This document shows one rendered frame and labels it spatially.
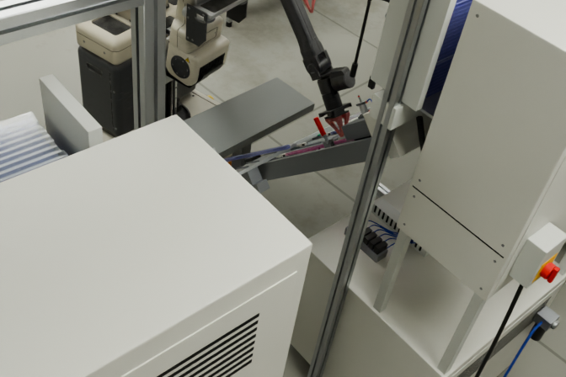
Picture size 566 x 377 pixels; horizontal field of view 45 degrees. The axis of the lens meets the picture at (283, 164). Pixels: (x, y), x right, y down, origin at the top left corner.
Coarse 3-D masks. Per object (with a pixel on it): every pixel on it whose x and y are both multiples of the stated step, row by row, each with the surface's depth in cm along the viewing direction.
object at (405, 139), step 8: (368, 112) 190; (368, 120) 190; (416, 120) 191; (424, 120) 193; (368, 128) 192; (400, 128) 187; (408, 128) 189; (416, 128) 191; (424, 128) 192; (400, 136) 187; (408, 136) 189; (416, 136) 190; (392, 144) 186; (400, 144) 187; (408, 144) 188; (416, 144) 190; (392, 152) 188; (400, 152) 186
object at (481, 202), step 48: (480, 0) 147; (528, 0) 149; (480, 48) 150; (528, 48) 141; (480, 96) 155; (528, 96) 146; (432, 144) 172; (480, 144) 160; (528, 144) 150; (432, 192) 179; (480, 192) 166; (528, 192) 155; (432, 240) 185; (480, 240) 172; (528, 240) 167; (384, 288) 212; (480, 288) 178; (528, 336) 238
